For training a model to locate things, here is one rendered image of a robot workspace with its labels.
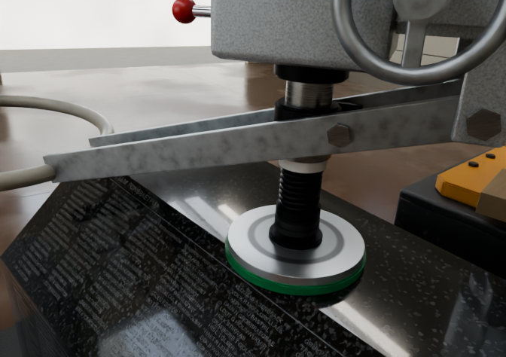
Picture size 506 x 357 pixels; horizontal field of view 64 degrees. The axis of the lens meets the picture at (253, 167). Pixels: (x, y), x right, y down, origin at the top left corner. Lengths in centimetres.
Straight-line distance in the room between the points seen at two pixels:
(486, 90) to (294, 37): 20
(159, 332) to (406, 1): 57
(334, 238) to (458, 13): 37
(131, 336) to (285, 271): 29
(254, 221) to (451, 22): 41
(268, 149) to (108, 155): 27
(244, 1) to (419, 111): 23
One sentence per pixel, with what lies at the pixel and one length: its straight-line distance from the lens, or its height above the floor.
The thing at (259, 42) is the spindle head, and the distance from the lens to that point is 46.
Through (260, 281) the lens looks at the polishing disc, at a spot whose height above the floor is 83.
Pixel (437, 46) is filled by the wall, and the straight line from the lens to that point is 750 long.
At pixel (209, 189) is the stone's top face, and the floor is 82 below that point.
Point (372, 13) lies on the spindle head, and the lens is 44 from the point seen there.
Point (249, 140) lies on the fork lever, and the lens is 54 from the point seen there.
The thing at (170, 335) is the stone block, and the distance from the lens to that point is 68.
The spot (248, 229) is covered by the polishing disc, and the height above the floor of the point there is 85.
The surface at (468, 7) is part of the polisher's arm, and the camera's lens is 45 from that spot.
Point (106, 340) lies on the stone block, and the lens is 78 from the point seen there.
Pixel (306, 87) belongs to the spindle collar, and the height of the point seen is 109.
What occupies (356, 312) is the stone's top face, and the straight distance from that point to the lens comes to 57.
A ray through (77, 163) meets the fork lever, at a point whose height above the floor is 93.
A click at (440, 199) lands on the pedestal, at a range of 114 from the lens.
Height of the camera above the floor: 119
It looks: 22 degrees down
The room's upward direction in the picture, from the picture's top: 3 degrees clockwise
